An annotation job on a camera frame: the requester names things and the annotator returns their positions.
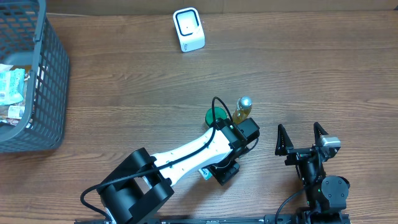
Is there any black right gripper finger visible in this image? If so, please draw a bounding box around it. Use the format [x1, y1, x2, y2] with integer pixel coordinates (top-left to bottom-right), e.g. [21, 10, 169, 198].
[313, 122, 328, 146]
[275, 124, 294, 156]

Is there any teal tissue pack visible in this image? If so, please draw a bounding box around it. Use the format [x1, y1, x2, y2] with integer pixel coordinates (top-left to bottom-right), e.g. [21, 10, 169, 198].
[198, 168, 213, 180]

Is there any yellow oil bottle silver cap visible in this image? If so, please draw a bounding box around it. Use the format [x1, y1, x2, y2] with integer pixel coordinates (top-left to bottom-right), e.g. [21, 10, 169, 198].
[233, 96, 252, 124]

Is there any green lid white jar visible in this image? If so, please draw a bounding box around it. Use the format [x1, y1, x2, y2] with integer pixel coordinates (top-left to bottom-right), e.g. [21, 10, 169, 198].
[205, 107, 227, 127]

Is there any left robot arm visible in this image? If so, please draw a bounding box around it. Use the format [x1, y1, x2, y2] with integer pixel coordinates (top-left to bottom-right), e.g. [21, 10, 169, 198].
[97, 118, 260, 223]

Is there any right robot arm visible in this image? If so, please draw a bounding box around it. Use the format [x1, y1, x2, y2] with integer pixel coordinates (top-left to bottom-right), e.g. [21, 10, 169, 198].
[274, 122, 350, 224]

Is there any white barcode scanner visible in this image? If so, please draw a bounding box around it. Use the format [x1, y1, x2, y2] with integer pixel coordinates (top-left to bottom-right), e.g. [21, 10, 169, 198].
[173, 7, 205, 53]

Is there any brown labelled food package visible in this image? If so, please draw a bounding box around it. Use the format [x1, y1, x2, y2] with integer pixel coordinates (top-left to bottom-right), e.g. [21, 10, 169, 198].
[1, 105, 25, 126]

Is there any white green snack package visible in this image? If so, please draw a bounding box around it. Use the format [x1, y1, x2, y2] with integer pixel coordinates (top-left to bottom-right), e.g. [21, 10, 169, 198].
[1, 64, 25, 105]

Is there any grey plastic mesh basket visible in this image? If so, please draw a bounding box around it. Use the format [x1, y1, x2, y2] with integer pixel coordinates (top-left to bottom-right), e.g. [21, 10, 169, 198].
[1, 0, 70, 153]

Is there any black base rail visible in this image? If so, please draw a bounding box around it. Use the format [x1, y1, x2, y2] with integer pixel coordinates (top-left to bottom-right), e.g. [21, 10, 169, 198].
[74, 215, 351, 224]

